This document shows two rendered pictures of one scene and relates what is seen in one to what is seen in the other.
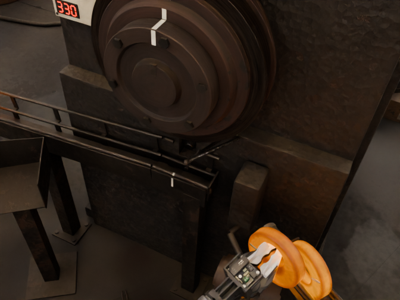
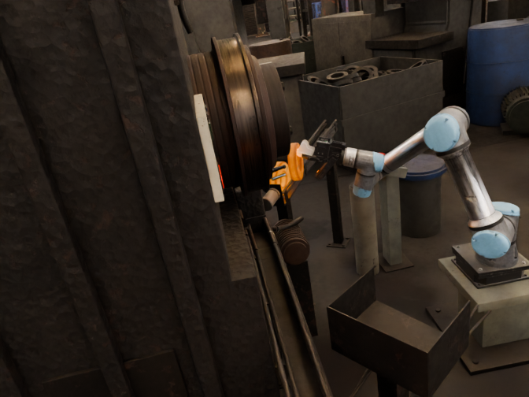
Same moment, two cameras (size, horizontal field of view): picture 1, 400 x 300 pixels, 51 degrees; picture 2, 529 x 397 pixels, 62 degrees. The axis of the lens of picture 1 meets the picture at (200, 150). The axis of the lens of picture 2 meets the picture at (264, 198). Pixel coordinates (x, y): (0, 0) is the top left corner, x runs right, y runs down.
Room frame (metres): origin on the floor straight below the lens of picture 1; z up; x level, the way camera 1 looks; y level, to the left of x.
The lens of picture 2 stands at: (1.48, 1.24, 1.42)
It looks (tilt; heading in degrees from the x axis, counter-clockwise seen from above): 24 degrees down; 242
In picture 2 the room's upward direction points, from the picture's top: 10 degrees counter-clockwise
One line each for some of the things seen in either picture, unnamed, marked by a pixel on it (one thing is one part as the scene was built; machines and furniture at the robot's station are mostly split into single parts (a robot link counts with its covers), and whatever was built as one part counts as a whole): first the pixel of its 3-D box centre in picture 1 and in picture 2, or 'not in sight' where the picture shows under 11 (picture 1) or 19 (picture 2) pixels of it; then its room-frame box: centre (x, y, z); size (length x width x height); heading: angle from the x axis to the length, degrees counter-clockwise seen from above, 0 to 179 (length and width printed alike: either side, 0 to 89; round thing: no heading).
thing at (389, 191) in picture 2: not in sight; (390, 211); (-0.06, -0.28, 0.31); 0.24 x 0.16 x 0.62; 67
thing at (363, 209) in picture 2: not in sight; (364, 229); (0.10, -0.30, 0.26); 0.12 x 0.12 x 0.52
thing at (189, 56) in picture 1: (159, 80); (272, 110); (0.79, 0.10, 1.11); 0.28 x 0.06 x 0.28; 67
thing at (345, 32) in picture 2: not in sight; (357, 61); (-2.40, -3.00, 0.55); 1.10 x 0.53 x 1.10; 87
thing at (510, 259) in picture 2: not in sight; (497, 246); (0.05, 0.38, 0.42); 0.15 x 0.15 x 0.10
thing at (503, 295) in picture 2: not in sight; (494, 276); (0.05, 0.38, 0.28); 0.32 x 0.32 x 0.04; 64
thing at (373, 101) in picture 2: not in sight; (364, 109); (-1.26, -1.69, 0.39); 1.03 x 0.83 x 0.77; 172
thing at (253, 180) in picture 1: (247, 199); (250, 213); (0.80, -0.16, 0.68); 0.11 x 0.08 x 0.24; 157
